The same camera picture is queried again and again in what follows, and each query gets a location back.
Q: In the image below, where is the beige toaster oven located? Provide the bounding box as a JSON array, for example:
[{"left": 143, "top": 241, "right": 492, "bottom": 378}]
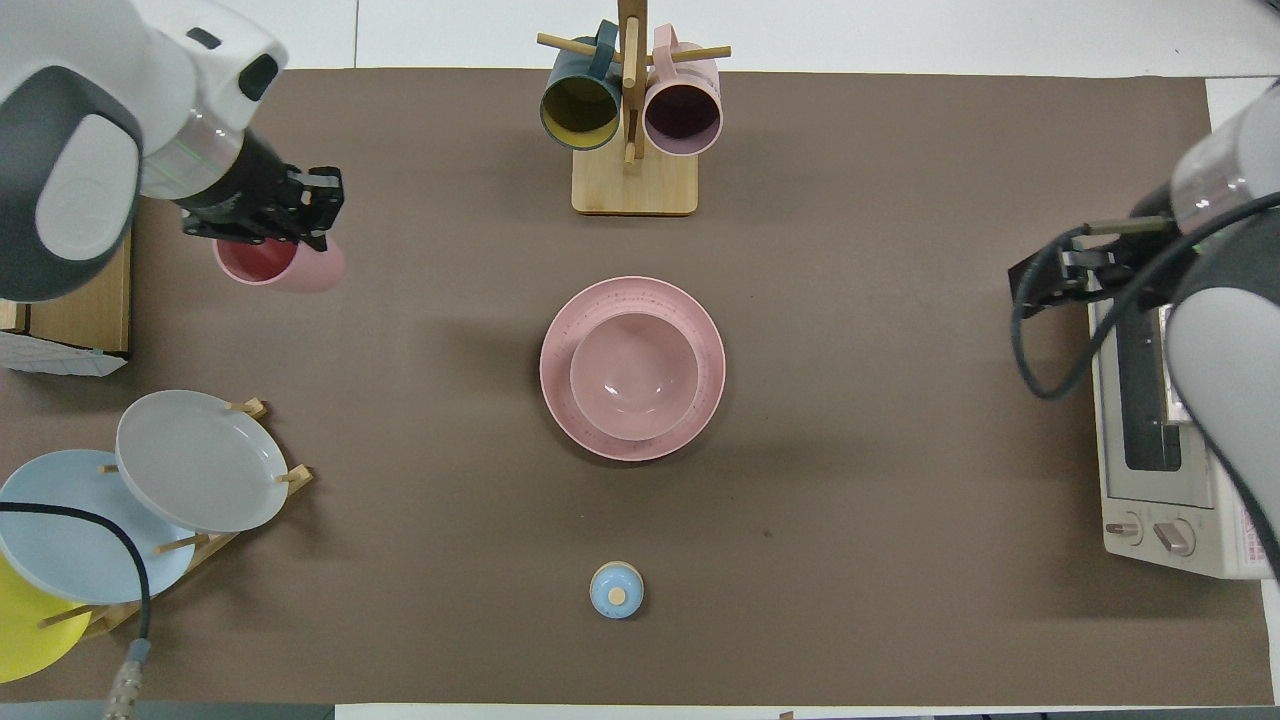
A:
[{"left": 1088, "top": 295, "right": 1280, "bottom": 581}]

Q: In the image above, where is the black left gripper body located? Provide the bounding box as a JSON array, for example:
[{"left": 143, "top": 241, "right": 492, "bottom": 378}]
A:
[{"left": 180, "top": 140, "right": 306, "bottom": 243}]

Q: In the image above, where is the grey plate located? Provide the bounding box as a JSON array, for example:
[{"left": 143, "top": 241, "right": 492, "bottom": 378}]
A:
[{"left": 115, "top": 389, "right": 290, "bottom": 534}]

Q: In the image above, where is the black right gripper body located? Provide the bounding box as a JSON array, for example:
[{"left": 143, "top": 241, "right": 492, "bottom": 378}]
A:
[{"left": 1045, "top": 215, "right": 1191, "bottom": 306}]

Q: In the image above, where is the dark teal mug yellow inside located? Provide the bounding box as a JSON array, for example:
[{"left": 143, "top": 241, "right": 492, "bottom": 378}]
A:
[{"left": 540, "top": 20, "right": 626, "bottom": 152}]

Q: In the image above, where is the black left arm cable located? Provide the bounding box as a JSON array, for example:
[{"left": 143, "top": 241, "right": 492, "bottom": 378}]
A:
[{"left": 0, "top": 502, "right": 153, "bottom": 720}]

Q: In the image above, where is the pink speckled plate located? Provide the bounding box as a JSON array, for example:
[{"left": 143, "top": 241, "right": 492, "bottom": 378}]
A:
[{"left": 540, "top": 276, "right": 727, "bottom": 463}]

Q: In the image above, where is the light blue plate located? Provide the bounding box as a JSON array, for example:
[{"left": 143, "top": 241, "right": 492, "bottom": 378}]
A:
[{"left": 0, "top": 449, "right": 198, "bottom": 605}]

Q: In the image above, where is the brown table mat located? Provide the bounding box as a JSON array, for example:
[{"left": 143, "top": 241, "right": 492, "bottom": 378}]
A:
[{"left": 0, "top": 68, "right": 1276, "bottom": 706}]

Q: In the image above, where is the yellow plate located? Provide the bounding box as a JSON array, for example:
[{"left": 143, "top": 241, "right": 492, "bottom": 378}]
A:
[{"left": 0, "top": 553, "right": 93, "bottom": 685}]

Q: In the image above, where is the wooden mug tree stand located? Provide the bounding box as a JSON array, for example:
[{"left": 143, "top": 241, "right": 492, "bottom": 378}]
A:
[{"left": 537, "top": 0, "right": 732, "bottom": 217}]

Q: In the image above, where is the pink tumbler cup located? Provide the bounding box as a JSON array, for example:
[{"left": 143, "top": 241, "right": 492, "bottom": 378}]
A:
[{"left": 213, "top": 235, "right": 347, "bottom": 295}]

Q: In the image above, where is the small blue lid wooden knob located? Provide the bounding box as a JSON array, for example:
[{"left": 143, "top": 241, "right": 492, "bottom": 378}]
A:
[{"left": 589, "top": 561, "right": 646, "bottom": 620}]

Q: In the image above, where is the pink mug dark inside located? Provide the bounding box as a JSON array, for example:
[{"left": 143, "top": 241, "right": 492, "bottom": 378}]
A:
[{"left": 643, "top": 24, "right": 724, "bottom": 158}]

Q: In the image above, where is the wooden plate rack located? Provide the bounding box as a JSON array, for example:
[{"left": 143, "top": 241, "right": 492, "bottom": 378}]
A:
[{"left": 40, "top": 397, "right": 314, "bottom": 641}]

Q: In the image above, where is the pink bowl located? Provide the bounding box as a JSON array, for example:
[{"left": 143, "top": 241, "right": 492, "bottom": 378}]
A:
[{"left": 570, "top": 312, "right": 699, "bottom": 443}]

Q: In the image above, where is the wooden wire storage basket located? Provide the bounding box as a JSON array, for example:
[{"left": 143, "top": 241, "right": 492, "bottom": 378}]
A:
[{"left": 0, "top": 200, "right": 133, "bottom": 377}]

